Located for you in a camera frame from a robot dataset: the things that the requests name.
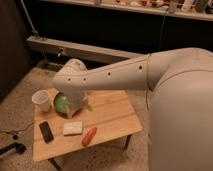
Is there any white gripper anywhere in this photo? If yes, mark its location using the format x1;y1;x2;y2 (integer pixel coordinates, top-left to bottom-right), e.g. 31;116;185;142
66;96;88;118

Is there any white sponge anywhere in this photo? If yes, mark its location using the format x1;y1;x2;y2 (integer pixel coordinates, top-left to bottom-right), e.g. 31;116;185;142
63;121;83;135

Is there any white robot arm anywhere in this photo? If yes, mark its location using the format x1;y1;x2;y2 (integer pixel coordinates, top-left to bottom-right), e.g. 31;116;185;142
53;48;213;171

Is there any green ceramic bowl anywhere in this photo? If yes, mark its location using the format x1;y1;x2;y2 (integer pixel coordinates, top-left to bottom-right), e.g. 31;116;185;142
53;92;67;114

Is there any orange carrot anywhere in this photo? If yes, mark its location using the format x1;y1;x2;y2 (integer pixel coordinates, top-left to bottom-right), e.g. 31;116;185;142
82;127;97;146

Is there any white paper cup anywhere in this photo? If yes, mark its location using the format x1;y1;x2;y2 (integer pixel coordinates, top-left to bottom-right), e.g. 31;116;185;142
32;90;51;112

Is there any wooden table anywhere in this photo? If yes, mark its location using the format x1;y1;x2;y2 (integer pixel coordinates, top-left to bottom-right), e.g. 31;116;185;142
33;91;142;162

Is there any black smartphone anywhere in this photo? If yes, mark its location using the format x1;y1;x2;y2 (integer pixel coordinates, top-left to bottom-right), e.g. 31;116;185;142
39;121;54;143

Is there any black device on floor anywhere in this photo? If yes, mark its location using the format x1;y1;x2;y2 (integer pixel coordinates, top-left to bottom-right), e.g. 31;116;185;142
0;142;26;155

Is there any metal stand pole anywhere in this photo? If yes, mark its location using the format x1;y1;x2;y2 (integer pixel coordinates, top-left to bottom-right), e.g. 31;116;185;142
20;0;46;41

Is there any long wall shelf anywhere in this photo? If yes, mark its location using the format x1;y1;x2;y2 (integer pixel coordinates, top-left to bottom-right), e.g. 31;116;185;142
26;36;140;64

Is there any black floor cable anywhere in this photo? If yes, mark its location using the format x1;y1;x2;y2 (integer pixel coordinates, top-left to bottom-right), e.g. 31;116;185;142
0;121;35;140

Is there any hanging black cable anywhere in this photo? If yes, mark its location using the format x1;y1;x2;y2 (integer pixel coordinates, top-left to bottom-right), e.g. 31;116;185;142
158;7;170;52

